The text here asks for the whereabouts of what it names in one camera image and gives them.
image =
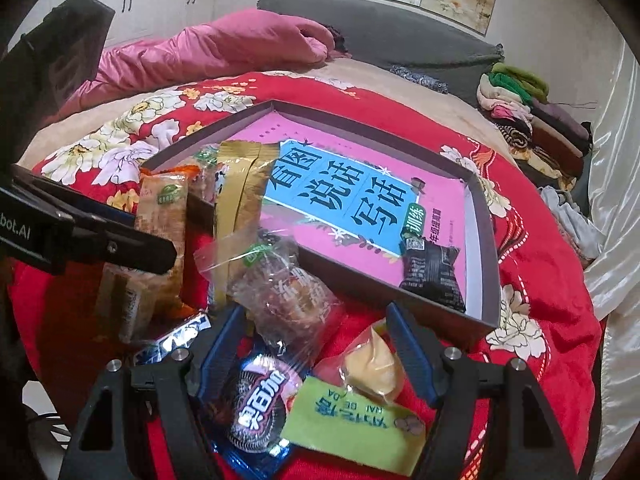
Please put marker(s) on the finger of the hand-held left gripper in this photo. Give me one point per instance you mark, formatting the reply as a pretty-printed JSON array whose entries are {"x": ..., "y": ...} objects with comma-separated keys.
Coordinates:
[{"x": 135, "y": 252}]

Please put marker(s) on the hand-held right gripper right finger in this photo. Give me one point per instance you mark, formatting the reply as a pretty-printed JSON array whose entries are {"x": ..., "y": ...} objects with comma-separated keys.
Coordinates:
[{"x": 407, "y": 355}]

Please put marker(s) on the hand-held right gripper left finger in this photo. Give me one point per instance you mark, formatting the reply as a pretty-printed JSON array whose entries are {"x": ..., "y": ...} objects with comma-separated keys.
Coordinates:
[{"x": 222, "y": 350}]

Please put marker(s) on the orange wafer packet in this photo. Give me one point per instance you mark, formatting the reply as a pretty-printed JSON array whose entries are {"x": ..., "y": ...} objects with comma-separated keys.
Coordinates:
[{"x": 162, "y": 210}]

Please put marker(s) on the clear round cracker packet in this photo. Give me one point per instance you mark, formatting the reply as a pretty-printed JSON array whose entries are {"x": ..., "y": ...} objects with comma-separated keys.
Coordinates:
[{"x": 122, "y": 305}]

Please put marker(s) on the blue cookie packet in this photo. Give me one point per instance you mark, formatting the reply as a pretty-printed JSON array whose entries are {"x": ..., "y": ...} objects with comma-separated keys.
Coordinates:
[{"x": 255, "y": 410}]

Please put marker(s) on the clear pastry packet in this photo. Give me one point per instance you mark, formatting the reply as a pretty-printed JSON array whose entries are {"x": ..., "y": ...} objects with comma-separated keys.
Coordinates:
[{"x": 285, "y": 295}]

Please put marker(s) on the green yellow snack packet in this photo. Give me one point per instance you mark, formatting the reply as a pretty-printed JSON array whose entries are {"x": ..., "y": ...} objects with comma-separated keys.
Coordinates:
[{"x": 340, "y": 425}]

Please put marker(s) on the gold snack packet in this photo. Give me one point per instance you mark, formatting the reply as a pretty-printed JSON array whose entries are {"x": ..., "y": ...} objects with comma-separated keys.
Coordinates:
[{"x": 240, "y": 195}]

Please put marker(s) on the brown shallow cardboard box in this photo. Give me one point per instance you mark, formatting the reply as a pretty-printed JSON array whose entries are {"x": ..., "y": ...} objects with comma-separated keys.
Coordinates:
[{"x": 484, "y": 250}]

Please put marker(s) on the clear-wrapped yellow pastry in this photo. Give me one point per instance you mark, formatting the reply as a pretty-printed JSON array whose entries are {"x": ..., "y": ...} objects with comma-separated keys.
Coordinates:
[{"x": 372, "y": 365}]

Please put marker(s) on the blue silver chocolate bar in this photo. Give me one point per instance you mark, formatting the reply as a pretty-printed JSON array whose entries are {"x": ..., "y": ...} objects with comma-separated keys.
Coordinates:
[{"x": 175, "y": 335}]

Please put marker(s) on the black snack packet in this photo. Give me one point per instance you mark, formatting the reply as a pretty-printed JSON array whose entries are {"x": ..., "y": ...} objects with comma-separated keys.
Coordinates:
[{"x": 432, "y": 280}]

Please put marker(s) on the orange clear snack packet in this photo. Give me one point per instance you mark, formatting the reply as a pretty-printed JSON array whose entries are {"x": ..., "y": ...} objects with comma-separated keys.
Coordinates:
[{"x": 202, "y": 180}]

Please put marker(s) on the white wardrobe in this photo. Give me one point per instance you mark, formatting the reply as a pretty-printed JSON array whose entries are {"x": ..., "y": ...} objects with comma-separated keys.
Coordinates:
[{"x": 150, "y": 0}]

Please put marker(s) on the pink pillow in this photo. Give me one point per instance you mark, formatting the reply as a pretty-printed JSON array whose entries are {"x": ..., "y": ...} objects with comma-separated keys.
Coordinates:
[{"x": 200, "y": 50}]

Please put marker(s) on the red floral blanket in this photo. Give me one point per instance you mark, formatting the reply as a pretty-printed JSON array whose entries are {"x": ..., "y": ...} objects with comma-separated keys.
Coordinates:
[{"x": 540, "y": 270}]

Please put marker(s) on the pink book with blue title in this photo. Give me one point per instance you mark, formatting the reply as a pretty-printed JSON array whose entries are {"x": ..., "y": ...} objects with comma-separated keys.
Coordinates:
[{"x": 350, "y": 185}]

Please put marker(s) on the grey white crumpled cloth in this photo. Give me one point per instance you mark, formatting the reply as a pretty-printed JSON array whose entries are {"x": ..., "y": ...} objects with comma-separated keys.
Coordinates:
[{"x": 570, "y": 220}]

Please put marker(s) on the pile of folded clothes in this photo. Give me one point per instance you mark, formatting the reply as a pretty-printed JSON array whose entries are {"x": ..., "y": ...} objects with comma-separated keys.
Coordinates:
[{"x": 540, "y": 125}]

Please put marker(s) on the beige bed sheet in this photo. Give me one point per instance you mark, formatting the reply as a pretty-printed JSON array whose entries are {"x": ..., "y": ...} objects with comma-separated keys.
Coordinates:
[{"x": 380, "y": 90}]

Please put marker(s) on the dark patterned cloth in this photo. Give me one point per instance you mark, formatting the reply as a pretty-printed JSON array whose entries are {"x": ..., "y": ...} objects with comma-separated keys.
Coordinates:
[{"x": 420, "y": 77}]

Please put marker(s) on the white satin curtain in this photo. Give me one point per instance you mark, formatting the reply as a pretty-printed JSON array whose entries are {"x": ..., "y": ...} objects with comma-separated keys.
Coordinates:
[{"x": 615, "y": 160}]

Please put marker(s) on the grey headboard cushion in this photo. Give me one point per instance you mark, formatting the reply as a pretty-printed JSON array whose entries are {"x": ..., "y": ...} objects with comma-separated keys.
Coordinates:
[{"x": 400, "y": 45}]

